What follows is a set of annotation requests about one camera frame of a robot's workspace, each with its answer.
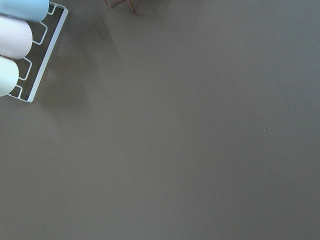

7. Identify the light blue cup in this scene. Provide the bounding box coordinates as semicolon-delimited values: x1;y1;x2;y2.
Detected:
0;0;50;23

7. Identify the white wire cup rack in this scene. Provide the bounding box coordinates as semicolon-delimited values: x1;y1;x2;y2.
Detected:
0;1;69;103

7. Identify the white cup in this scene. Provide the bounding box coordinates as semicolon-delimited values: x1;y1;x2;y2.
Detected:
0;57;19;97

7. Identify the light pink cup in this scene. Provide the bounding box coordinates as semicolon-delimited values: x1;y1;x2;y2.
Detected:
0;15;33;60

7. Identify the copper wire bottle rack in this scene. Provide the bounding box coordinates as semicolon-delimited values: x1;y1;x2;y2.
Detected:
104;0;136;14

